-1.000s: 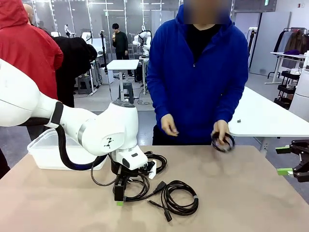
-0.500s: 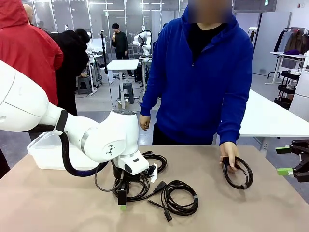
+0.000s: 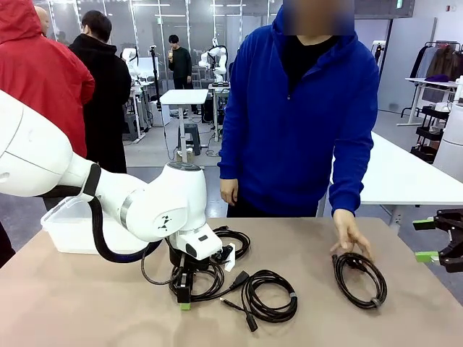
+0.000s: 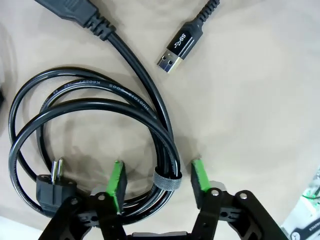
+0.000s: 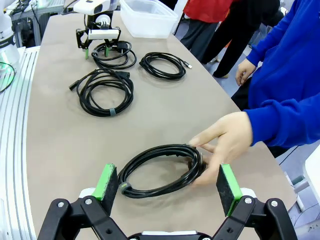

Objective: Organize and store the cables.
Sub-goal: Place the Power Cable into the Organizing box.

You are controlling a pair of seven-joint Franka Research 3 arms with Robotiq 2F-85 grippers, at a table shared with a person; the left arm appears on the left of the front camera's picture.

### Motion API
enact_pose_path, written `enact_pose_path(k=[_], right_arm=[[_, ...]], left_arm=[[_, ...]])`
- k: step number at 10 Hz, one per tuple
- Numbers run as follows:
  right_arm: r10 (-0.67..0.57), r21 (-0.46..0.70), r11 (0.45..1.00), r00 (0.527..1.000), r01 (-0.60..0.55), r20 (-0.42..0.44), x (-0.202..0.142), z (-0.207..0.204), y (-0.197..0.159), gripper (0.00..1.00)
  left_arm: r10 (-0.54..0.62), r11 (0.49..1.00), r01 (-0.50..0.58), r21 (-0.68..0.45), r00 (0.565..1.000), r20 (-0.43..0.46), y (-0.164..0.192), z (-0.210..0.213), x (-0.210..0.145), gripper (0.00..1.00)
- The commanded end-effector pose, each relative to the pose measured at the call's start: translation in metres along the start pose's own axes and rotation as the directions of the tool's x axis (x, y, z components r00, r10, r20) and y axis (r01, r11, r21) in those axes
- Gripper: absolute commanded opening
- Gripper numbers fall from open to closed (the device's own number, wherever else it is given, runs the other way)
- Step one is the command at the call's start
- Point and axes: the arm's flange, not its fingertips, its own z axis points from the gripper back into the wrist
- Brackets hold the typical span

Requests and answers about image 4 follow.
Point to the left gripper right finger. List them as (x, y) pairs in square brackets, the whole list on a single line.
[(200, 180)]

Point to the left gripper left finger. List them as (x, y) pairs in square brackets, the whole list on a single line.
[(116, 185)]

